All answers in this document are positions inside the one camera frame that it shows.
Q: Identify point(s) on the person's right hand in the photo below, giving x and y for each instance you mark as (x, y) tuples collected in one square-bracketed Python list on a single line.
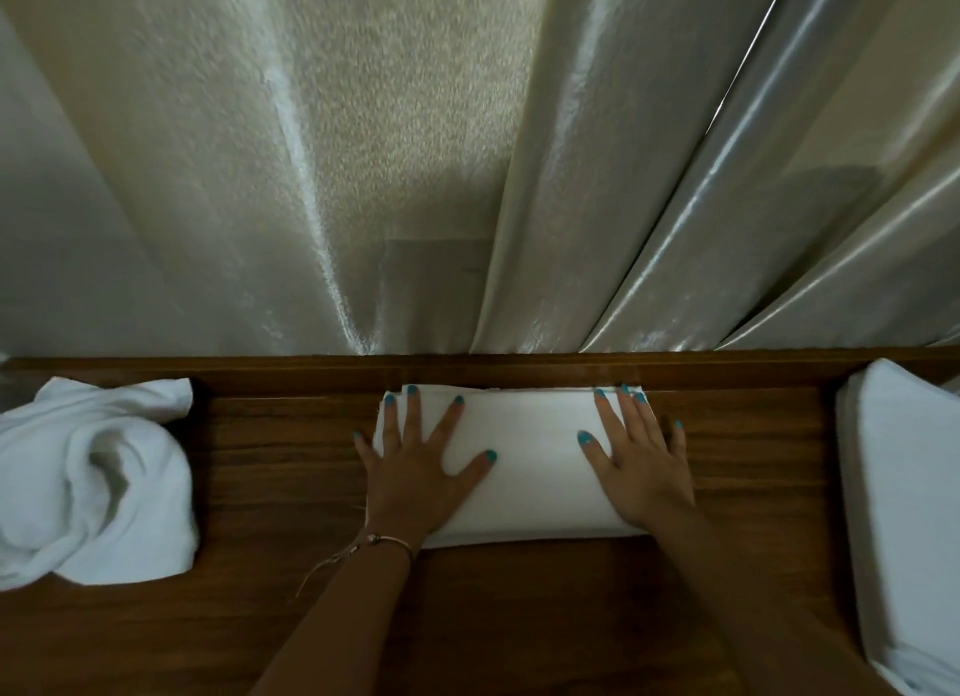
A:
[(649, 482)]

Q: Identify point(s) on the person's left hand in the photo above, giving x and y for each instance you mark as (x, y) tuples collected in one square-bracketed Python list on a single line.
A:
[(409, 485)]

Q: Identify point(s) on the person's right thumb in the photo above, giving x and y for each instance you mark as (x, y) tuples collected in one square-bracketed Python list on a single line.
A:
[(596, 459)]

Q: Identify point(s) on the person's left middle finger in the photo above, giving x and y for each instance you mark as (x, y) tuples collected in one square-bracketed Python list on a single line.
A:
[(412, 418)]

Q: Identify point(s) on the person's right little finger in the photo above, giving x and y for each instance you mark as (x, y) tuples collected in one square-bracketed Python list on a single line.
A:
[(677, 442)]

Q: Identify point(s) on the person's left thumb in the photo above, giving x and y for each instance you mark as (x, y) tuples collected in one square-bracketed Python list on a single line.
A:
[(472, 472)]

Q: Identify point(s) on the person's left little finger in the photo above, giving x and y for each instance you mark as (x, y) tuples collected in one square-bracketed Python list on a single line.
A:
[(366, 449)]

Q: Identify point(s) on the person's right middle finger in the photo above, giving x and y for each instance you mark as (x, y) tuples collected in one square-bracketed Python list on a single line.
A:
[(630, 414)]

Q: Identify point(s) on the white towel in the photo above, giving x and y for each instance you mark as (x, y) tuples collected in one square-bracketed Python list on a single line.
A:
[(532, 463), (82, 485)]

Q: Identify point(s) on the person's right forearm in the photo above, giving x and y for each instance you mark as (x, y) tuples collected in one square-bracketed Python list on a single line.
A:
[(757, 613)]

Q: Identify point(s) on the person's left forearm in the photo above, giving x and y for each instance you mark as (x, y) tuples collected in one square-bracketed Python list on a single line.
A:
[(345, 628)]

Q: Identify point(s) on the stack of folded white linens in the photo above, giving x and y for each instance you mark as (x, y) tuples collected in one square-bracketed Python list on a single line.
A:
[(907, 508)]

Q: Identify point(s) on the cream satin curtain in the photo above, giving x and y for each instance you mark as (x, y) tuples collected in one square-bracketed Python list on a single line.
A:
[(825, 215), (300, 155)]

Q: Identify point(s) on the crumpled white towel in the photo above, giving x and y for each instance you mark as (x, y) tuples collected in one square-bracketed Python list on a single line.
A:
[(82, 485)]

